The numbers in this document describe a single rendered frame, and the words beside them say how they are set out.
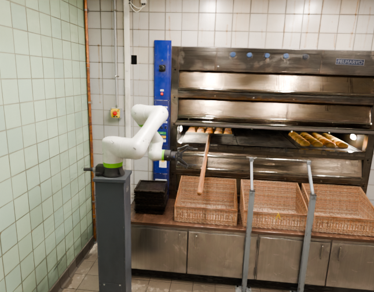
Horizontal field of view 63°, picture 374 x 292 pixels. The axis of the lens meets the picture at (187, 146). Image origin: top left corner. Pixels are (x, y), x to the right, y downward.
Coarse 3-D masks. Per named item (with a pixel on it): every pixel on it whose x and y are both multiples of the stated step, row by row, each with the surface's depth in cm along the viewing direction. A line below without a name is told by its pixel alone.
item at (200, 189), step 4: (208, 136) 327; (208, 140) 307; (208, 144) 291; (204, 152) 263; (204, 156) 247; (204, 160) 235; (204, 164) 226; (204, 168) 217; (204, 172) 210; (200, 176) 200; (200, 180) 192; (200, 184) 185; (200, 188) 178; (200, 192) 174
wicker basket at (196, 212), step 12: (180, 180) 301; (192, 180) 307; (204, 180) 306; (216, 180) 305; (228, 180) 304; (180, 192) 299; (192, 192) 307; (204, 192) 306; (216, 192) 304; (228, 192) 304; (180, 204) 304; (192, 204) 305; (204, 204) 305; (216, 204) 305; (228, 204) 303; (180, 216) 268; (192, 216) 279; (204, 216) 266; (216, 216) 265; (228, 216) 264
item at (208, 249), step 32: (160, 224) 266; (192, 224) 266; (160, 256) 274; (192, 256) 270; (224, 256) 267; (256, 256) 265; (288, 256) 261; (320, 256) 258; (352, 256) 255; (288, 288) 273; (320, 288) 270; (352, 288) 262
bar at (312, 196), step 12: (192, 156) 268; (216, 156) 265; (228, 156) 264; (240, 156) 264; (252, 156) 265; (252, 168) 259; (252, 180) 253; (252, 192) 246; (312, 192) 244; (252, 204) 248; (312, 204) 243; (252, 216) 250; (312, 216) 245; (300, 264) 259; (300, 276) 258; (240, 288) 272; (300, 288) 260
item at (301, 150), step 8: (184, 144) 304; (192, 144) 304; (200, 144) 303; (216, 144) 304; (224, 144) 305; (288, 152) 296; (296, 152) 295; (304, 152) 294; (312, 152) 293; (320, 152) 293; (328, 152) 292; (336, 152) 291; (344, 152) 290; (352, 152) 290; (360, 152) 289
